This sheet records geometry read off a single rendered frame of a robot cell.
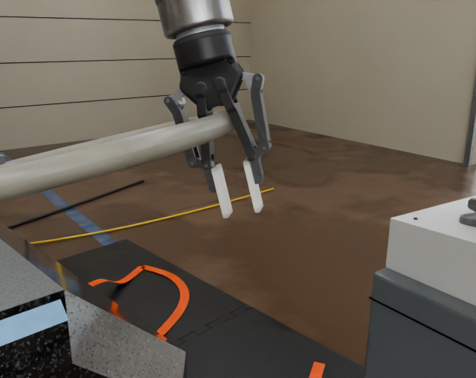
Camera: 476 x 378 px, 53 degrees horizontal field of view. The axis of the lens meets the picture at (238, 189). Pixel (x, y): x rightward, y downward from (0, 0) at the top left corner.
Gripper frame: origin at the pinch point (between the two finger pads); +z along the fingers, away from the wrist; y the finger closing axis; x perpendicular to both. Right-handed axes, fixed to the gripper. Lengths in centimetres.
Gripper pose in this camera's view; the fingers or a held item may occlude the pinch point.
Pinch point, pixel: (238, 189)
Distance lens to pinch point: 63.8
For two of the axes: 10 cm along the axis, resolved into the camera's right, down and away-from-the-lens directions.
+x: -2.0, 2.3, -9.5
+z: 2.3, 9.6, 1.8
